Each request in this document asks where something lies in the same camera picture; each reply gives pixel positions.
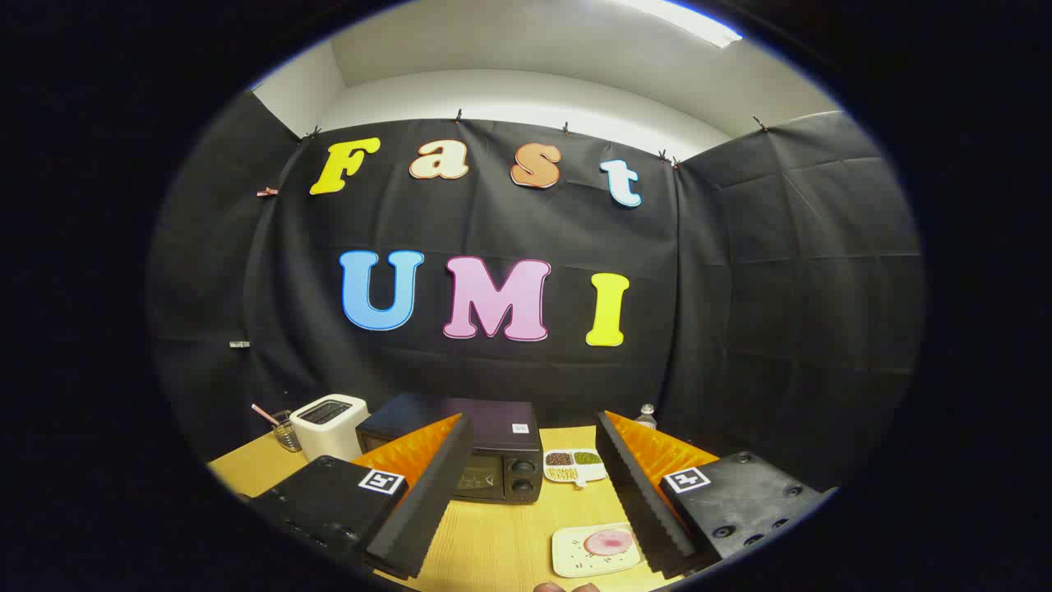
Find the pink ham slice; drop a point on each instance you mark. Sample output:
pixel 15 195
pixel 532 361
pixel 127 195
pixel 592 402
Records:
pixel 608 543

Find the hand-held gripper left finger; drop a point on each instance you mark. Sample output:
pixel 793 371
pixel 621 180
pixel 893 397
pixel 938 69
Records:
pixel 427 501

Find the cream square plate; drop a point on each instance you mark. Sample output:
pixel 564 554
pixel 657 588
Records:
pixel 571 555

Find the clear plastic bottle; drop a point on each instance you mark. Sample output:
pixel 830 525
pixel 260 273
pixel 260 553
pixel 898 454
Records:
pixel 647 419

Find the black toaster oven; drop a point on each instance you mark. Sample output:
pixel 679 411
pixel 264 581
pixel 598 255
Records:
pixel 501 423

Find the white pop-up toaster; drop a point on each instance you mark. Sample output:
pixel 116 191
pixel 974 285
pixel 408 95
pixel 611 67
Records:
pixel 329 427

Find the pink striped straw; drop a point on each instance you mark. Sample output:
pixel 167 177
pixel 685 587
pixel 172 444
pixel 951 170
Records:
pixel 265 413

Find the white divided bean tray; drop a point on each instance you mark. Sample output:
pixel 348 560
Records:
pixel 575 469

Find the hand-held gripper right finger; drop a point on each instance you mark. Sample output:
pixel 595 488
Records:
pixel 637 501

